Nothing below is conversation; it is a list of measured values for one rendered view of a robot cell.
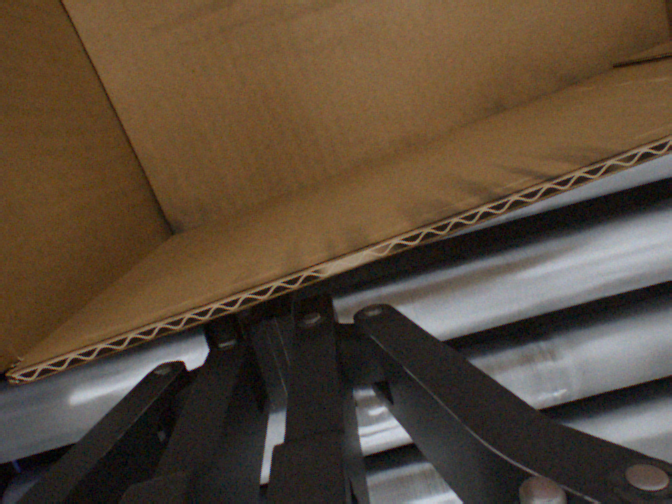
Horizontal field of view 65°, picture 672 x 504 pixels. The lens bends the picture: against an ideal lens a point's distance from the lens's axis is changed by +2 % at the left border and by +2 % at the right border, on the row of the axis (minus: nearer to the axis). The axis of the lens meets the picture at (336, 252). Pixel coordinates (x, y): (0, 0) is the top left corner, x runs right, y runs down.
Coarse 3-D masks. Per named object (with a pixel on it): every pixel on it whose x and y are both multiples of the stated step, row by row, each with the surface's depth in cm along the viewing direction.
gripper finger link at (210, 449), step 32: (224, 320) 15; (224, 352) 15; (224, 384) 13; (192, 416) 12; (224, 416) 11; (256, 416) 14; (192, 448) 10; (224, 448) 11; (256, 448) 13; (160, 480) 9; (192, 480) 9; (224, 480) 10; (256, 480) 12
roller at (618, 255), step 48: (528, 240) 32; (576, 240) 31; (624, 240) 31; (384, 288) 32; (432, 288) 31; (480, 288) 31; (528, 288) 31; (576, 288) 31; (624, 288) 32; (192, 336) 32; (0, 384) 33; (48, 384) 32; (96, 384) 31; (0, 432) 31; (48, 432) 32
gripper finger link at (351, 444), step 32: (320, 320) 15; (320, 352) 13; (288, 384) 12; (320, 384) 12; (288, 416) 11; (320, 416) 10; (352, 416) 13; (288, 448) 9; (320, 448) 8; (352, 448) 10; (288, 480) 8; (320, 480) 8; (352, 480) 9
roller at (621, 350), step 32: (576, 320) 35; (608, 320) 34; (640, 320) 33; (480, 352) 34; (512, 352) 33; (544, 352) 33; (576, 352) 33; (608, 352) 33; (640, 352) 32; (352, 384) 34; (512, 384) 33; (544, 384) 33; (576, 384) 33; (608, 384) 33; (384, 416) 33; (384, 448) 34; (32, 480) 34
